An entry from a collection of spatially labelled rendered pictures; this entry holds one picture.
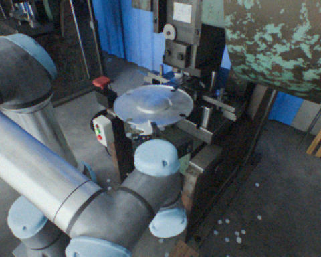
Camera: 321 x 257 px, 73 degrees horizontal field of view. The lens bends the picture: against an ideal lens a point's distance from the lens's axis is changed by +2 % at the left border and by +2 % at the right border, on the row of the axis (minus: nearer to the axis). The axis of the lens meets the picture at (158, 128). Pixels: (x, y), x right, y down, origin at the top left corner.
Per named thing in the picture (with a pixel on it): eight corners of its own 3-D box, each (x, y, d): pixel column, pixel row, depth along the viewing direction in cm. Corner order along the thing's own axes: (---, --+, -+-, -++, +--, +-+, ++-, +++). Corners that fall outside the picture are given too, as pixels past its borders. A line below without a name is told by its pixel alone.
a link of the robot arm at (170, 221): (189, 211, 38) (190, 235, 44) (174, 166, 47) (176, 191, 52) (146, 221, 38) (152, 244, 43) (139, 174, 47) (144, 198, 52)
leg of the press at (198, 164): (190, 260, 112) (225, 128, 53) (172, 244, 118) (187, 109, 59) (261, 158, 164) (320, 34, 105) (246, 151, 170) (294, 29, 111)
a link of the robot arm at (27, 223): (14, 235, 68) (-8, 213, 59) (51, 201, 76) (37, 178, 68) (39, 258, 63) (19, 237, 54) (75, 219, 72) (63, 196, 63)
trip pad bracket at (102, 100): (112, 128, 111) (106, 96, 98) (101, 120, 116) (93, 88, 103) (122, 122, 114) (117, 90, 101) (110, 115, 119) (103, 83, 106)
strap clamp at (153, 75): (169, 92, 103) (170, 71, 96) (144, 80, 111) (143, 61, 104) (176, 87, 106) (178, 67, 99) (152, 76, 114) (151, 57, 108)
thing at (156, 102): (148, 80, 96) (148, 78, 95) (207, 100, 81) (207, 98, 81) (97, 108, 78) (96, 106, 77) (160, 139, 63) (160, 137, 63)
